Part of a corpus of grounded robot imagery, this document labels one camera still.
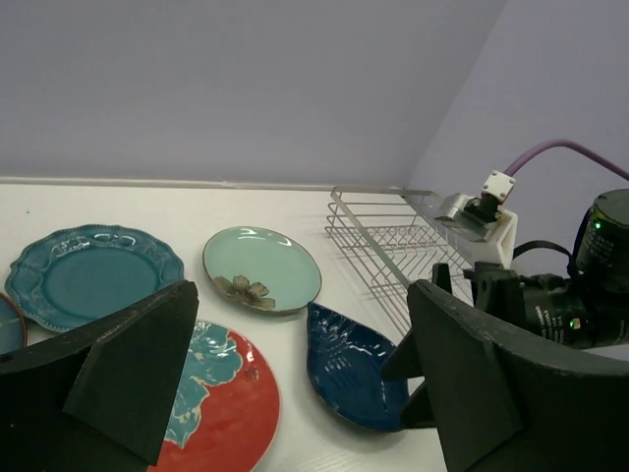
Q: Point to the teal scalloped plate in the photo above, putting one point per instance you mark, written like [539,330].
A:
[77,275]

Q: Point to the dark blue leaf plate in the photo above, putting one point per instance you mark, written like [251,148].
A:
[344,361]

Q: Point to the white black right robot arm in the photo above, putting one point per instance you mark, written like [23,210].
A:
[598,267]

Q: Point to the red and teal plate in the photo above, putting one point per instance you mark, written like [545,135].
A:
[227,408]

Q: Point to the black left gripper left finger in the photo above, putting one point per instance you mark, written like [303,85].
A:
[98,397]

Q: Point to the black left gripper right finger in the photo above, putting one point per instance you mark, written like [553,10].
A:
[503,399]

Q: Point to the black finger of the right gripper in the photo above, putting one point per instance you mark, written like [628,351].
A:
[440,276]

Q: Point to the metal wire dish rack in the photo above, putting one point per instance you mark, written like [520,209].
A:
[389,238]

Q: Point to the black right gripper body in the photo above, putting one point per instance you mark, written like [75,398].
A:
[546,305]

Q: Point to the light green flower plate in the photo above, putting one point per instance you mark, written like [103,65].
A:
[261,269]

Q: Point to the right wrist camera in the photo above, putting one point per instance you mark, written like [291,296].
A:
[482,221]

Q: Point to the dark teal blossom plate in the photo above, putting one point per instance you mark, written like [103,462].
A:
[13,327]

